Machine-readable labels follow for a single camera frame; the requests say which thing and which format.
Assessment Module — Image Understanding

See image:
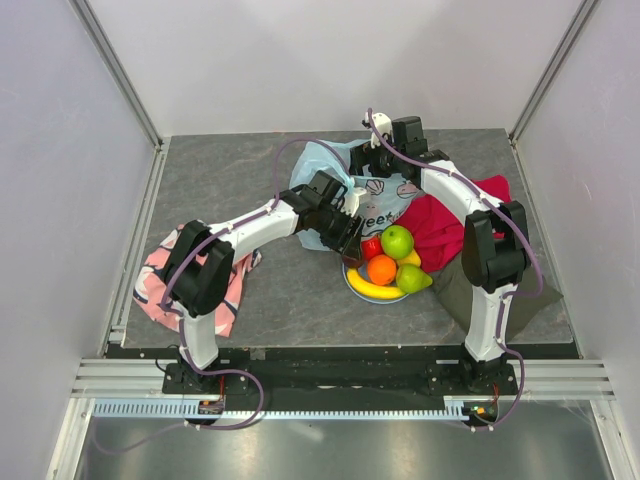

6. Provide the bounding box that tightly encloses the slotted grey cable duct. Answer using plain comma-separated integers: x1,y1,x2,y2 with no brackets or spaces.
92,398,480,421

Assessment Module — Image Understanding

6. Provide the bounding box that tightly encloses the green fake pear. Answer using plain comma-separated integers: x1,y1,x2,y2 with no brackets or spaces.
395,264,433,294

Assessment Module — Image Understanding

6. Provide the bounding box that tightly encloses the red cloth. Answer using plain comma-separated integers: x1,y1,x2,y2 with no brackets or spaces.
394,175,519,274

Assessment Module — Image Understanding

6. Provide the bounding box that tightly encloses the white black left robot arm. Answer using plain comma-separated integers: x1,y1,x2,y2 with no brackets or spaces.
160,171,370,393

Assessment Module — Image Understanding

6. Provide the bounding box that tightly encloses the pink navy patterned cloth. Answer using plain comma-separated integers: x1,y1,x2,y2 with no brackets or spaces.
133,224,262,338

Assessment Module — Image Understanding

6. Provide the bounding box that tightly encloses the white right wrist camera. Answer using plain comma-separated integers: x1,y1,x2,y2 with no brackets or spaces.
362,112,393,148

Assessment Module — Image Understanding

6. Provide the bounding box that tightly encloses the green fake lime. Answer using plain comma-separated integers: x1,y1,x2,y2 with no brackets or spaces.
380,225,414,260

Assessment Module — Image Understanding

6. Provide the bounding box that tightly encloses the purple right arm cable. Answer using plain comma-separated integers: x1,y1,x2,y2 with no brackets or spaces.
364,107,545,432

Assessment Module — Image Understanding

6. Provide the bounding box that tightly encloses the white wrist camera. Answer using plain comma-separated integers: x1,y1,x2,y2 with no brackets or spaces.
341,187,370,217
362,112,393,148

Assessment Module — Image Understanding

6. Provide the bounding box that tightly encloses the dark red fake fruit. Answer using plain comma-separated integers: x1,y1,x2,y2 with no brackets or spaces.
341,255,365,269

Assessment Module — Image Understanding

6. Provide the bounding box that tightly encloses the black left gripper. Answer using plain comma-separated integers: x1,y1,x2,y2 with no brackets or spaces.
314,205,366,262

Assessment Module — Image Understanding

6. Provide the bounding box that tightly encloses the yellow fake banana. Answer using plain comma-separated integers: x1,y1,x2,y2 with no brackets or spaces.
345,268,406,301

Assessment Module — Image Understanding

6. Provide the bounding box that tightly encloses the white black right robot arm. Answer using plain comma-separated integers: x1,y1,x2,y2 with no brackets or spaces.
351,111,535,394

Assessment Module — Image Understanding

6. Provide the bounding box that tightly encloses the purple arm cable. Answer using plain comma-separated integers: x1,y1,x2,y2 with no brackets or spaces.
92,137,357,454
364,107,545,432

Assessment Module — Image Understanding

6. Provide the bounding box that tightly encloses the aluminium frame rail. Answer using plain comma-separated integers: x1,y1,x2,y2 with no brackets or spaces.
72,359,614,400

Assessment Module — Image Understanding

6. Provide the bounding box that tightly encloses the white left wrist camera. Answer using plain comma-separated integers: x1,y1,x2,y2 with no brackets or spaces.
341,187,370,217

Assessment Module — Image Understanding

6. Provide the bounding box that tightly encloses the fake orange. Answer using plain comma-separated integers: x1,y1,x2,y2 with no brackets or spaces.
366,254,398,286

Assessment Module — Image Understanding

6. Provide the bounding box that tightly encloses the light blue plate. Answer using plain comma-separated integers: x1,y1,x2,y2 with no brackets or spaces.
342,253,409,305

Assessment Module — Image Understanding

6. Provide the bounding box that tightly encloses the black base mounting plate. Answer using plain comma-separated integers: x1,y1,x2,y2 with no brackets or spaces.
162,345,518,397

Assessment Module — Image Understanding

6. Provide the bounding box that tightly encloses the translucent light blue plastic bag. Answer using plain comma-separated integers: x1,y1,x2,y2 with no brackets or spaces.
289,142,424,240

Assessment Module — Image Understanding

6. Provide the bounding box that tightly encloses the yellow fake mango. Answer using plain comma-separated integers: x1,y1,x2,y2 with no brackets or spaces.
396,249,421,267

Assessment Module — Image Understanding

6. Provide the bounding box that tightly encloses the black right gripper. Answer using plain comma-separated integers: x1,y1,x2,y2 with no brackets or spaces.
348,132,404,188

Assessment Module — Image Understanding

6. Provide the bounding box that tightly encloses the right aluminium corner post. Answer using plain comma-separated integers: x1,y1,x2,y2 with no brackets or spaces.
508,0,601,148

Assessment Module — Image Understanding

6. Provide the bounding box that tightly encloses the left aluminium corner post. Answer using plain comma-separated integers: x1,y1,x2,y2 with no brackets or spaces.
69,0,164,150

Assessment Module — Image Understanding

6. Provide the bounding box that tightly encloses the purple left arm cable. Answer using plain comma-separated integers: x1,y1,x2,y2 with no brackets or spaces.
92,137,357,454

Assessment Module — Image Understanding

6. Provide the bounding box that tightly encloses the aluminium corner post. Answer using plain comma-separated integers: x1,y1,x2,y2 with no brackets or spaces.
508,0,601,148
69,0,164,150

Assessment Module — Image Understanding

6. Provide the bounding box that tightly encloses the red fake apple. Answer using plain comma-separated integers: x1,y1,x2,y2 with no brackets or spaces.
361,236,384,261

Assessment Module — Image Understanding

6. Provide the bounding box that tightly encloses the olive green cloth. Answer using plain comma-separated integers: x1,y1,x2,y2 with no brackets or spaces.
432,256,563,342

